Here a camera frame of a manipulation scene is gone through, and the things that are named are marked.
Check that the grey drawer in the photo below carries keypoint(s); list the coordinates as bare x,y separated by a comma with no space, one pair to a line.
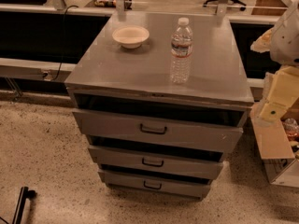
166,132
152,162
154,184

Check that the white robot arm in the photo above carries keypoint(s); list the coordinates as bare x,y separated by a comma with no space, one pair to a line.
281,90

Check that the grey metal drawer cabinet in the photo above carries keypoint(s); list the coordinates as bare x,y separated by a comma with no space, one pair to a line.
111,78

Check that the grey top drawer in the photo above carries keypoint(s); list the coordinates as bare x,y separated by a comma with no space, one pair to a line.
166,132

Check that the grey bottom drawer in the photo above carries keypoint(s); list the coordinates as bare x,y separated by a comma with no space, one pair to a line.
154,184

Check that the open cardboard box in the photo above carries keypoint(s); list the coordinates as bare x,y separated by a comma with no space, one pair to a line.
281,166

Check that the clear plastic water bottle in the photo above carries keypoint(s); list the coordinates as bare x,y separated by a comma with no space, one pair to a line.
181,51

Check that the white ceramic bowl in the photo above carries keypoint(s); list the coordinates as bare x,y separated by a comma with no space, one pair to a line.
131,36

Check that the plastic bottle in box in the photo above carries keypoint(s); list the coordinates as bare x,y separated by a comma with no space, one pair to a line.
291,128

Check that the black stand foot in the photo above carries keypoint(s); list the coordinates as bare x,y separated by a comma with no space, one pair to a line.
25,194

